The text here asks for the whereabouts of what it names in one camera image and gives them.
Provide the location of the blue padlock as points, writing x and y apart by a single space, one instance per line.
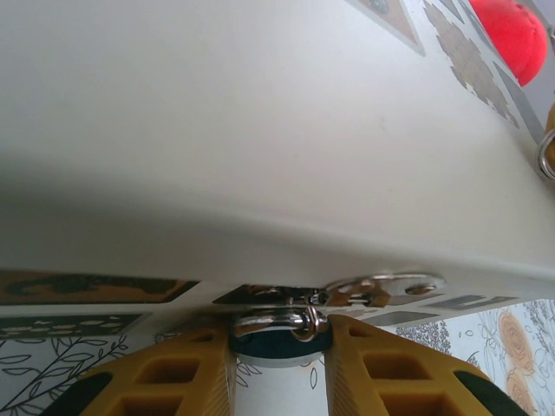
277 349

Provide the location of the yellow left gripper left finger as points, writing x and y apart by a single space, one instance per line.
182 381

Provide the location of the cream box with picture tiles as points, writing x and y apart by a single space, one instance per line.
217 130

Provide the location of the silver hasp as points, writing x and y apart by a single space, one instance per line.
390 282

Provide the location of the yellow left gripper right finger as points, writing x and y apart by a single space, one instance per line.
381 381

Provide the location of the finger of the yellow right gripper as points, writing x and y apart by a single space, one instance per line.
551 115

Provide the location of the red plush toy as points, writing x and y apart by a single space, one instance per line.
511 34

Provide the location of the floral tablecloth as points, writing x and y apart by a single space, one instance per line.
477 351

